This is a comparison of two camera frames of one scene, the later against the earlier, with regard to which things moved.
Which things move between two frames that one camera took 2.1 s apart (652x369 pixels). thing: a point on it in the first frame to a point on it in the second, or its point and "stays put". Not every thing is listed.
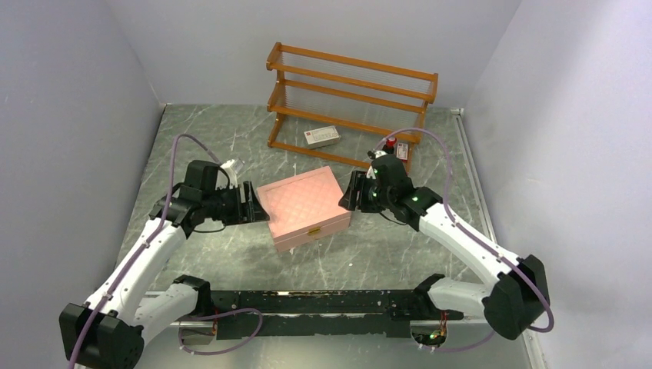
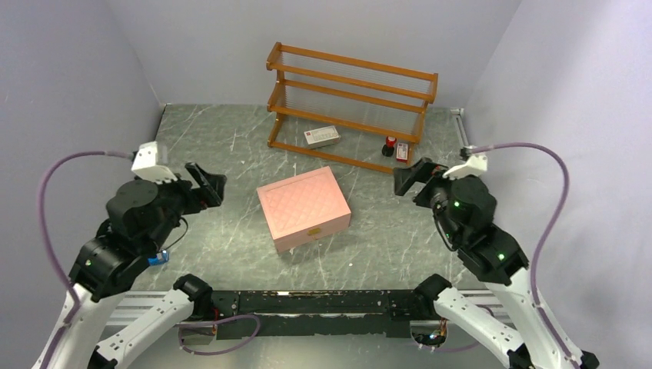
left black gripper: (248, 211) to (211, 191)
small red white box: (402, 151) stays put
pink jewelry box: (304, 207) stays put
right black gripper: (348, 201) to (404, 177)
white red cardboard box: (322, 137) stays put
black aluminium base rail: (239, 314) stays put
